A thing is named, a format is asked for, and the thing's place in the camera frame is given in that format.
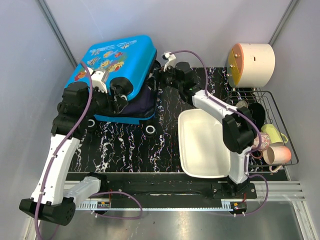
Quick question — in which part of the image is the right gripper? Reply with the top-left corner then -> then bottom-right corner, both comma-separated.
142,63 -> 183,92

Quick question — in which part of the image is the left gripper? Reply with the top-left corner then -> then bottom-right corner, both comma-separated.
83,83 -> 129,118

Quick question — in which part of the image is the blue fish-print suitcase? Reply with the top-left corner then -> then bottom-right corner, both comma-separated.
64,35 -> 161,125

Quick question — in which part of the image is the cream cylindrical drawer box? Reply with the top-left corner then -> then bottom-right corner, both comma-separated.
227,43 -> 276,88

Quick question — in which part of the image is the white plastic basin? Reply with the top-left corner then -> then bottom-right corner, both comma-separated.
178,108 -> 231,179

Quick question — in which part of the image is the purple cloth garment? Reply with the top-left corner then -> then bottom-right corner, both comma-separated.
121,85 -> 156,117

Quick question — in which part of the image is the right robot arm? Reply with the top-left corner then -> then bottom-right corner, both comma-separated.
155,62 -> 261,199

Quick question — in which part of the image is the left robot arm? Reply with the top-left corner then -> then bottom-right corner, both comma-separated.
19,81 -> 108,226

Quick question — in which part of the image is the detached black white wheel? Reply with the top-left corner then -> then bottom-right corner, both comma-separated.
144,125 -> 156,138

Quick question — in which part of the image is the black bowl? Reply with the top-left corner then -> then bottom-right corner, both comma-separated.
248,102 -> 266,129

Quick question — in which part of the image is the pink patterned mug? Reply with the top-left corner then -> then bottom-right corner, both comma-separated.
250,132 -> 271,159

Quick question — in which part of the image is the yellow-green mug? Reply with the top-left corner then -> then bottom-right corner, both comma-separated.
261,124 -> 289,145

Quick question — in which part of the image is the peach gradient mug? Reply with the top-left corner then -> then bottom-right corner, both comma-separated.
263,145 -> 292,173

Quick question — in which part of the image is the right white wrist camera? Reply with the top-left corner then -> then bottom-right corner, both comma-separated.
162,51 -> 177,72

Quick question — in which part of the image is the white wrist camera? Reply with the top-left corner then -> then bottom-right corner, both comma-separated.
91,70 -> 108,94
162,51 -> 177,72

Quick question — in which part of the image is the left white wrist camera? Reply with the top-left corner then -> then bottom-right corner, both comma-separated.
91,70 -> 108,94

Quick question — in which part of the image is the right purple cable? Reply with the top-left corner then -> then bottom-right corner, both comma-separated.
169,49 -> 270,217

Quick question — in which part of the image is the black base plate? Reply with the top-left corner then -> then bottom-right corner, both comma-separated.
107,180 -> 258,200

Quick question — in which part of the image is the black wire dish rack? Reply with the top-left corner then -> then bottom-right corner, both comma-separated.
227,88 -> 300,166

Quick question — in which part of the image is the aluminium rail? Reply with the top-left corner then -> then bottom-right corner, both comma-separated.
63,181 -> 307,202

